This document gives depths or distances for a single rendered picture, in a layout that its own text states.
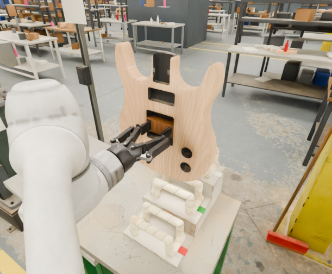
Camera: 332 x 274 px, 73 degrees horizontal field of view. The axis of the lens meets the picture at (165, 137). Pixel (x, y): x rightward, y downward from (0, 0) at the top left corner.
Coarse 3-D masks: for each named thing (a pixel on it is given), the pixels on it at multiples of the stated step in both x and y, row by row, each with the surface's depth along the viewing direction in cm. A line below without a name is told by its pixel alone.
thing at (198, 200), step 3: (195, 198) 98; (198, 198) 97; (201, 198) 98; (195, 201) 96; (198, 201) 96; (201, 201) 97; (195, 204) 94; (198, 204) 95; (195, 207) 94; (192, 210) 92; (195, 210) 93; (189, 213) 93; (192, 213) 92
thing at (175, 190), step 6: (156, 180) 96; (162, 180) 96; (162, 186) 94; (168, 186) 93; (174, 186) 93; (174, 192) 92; (180, 192) 91; (186, 192) 90; (186, 198) 89; (192, 198) 89
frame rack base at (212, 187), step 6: (222, 168) 107; (222, 174) 106; (174, 180) 110; (180, 180) 107; (204, 180) 100; (210, 180) 100; (216, 180) 100; (222, 180) 112; (186, 186) 107; (192, 186) 105; (204, 186) 100; (210, 186) 98; (216, 186) 103; (204, 192) 102; (210, 192) 100; (216, 192) 108; (216, 198) 112; (210, 204) 104
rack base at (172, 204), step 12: (168, 192) 105; (192, 192) 105; (156, 204) 99; (168, 204) 99; (180, 204) 99; (204, 204) 99; (180, 216) 94; (192, 216) 94; (204, 216) 100; (192, 228) 93
